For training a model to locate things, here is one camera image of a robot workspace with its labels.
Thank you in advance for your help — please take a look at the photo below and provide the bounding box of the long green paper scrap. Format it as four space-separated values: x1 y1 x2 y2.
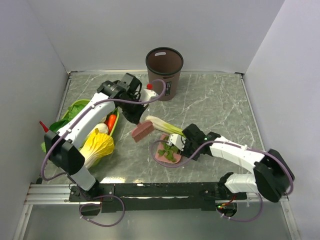
157 142 180 163

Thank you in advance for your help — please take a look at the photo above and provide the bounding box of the red chili pepper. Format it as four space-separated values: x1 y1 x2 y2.
39 121 49 133

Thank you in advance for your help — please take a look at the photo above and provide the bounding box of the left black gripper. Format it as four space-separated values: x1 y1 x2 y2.
119 95 148 125

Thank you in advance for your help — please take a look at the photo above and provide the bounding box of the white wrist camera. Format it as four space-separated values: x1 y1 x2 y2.
167 133 186 151
139 88 159 103

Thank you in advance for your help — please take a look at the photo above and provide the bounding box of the green leafy lettuce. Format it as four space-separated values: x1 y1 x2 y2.
40 102 87 153

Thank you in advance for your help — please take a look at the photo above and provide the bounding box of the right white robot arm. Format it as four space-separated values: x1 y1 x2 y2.
172 123 295 203

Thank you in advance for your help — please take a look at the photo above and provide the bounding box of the orange carrot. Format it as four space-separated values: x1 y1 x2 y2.
106 114 117 133

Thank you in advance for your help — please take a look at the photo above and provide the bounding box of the brown trash bin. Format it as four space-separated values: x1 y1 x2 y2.
145 47 184 102

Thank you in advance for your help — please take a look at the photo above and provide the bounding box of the pink dustpan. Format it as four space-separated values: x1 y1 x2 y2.
155 142 182 164

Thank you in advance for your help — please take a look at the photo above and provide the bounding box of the pink hand brush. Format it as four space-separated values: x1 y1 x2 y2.
131 120 155 143

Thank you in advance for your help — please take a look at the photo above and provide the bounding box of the aluminium frame rail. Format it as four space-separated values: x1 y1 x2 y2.
23 182 289 206

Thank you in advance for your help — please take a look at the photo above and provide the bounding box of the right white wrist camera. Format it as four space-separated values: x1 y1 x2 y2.
167 133 186 151

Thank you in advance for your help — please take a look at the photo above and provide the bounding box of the celery stalk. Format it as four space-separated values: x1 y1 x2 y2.
145 115 184 136

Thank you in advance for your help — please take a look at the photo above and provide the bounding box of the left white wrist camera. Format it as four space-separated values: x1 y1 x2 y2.
139 88 159 103

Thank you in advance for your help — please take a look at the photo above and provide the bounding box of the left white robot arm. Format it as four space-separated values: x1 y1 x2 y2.
40 73 161 201

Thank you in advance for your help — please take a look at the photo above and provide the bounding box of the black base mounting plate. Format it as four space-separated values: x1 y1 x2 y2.
69 182 247 213

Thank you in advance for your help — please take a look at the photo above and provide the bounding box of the green vegetable basket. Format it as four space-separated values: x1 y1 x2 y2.
44 98 121 166

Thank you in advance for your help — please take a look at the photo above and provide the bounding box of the white green bok choy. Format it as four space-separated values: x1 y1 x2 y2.
85 123 109 140

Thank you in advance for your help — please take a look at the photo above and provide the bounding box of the yellow napa cabbage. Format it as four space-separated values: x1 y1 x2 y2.
80 128 115 169

